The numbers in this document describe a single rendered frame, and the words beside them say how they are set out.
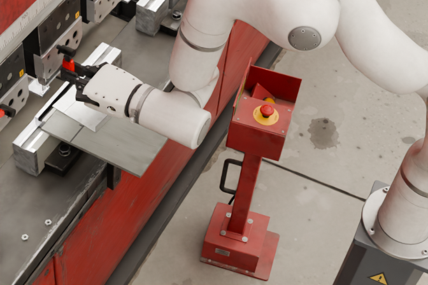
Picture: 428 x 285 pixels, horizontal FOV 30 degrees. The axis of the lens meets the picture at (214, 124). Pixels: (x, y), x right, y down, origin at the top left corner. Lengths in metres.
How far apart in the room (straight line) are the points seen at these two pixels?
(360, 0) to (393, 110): 2.06
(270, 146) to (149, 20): 0.48
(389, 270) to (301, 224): 1.17
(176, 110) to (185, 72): 0.15
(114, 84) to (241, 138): 0.65
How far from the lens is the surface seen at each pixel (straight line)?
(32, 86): 1.95
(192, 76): 1.49
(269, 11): 1.29
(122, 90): 1.67
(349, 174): 3.16
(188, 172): 2.98
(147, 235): 2.82
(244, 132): 2.22
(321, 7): 1.27
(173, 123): 1.61
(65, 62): 1.72
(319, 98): 3.38
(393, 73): 1.41
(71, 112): 1.90
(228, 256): 2.77
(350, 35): 1.40
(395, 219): 1.74
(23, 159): 1.92
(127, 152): 1.83
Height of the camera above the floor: 2.45
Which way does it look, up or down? 50 degrees down
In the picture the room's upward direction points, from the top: 9 degrees clockwise
